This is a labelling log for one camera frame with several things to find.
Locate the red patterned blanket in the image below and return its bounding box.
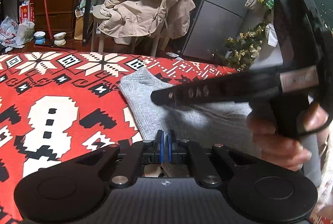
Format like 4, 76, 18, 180
0, 51, 333, 224

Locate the grey sweater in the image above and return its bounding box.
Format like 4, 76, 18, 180
118, 67, 322, 188

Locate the silver refrigerator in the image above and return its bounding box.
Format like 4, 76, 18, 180
182, 0, 271, 60

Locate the wooden drawer cabinet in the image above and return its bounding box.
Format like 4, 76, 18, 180
32, 0, 78, 38

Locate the small christmas tree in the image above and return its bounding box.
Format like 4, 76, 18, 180
213, 23, 270, 71

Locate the person's right hand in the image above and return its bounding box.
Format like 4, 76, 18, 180
246, 109, 312, 172

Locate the red-handled broom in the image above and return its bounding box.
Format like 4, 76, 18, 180
35, 0, 76, 50

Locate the white hanging cloth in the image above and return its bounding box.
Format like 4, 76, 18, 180
265, 23, 279, 47

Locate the red cardboard box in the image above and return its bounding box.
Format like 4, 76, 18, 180
19, 0, 35, 24

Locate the white plastic bag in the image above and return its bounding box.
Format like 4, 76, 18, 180
0, 16, 35, 49

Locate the brown paper bag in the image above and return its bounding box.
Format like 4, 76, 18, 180
74, 9, 85, 41

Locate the black desk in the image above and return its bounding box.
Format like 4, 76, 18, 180
81, 0, 209, 54

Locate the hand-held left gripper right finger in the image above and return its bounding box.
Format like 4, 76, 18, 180
168, 130, 257, 188

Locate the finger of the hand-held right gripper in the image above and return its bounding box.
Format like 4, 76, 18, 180
151, 85, 180, 107

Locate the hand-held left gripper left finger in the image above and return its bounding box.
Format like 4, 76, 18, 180
75, 130, 165, 188

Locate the beige chair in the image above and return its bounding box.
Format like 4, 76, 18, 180
92, 4, 172, 56

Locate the white tea cup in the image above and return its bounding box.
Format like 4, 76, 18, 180
53, 33, 67, 45

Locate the beige jacket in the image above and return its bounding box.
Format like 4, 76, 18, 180
97, 0, 196, 45

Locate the blue bowl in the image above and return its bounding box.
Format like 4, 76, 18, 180
34, 31, 47, 45

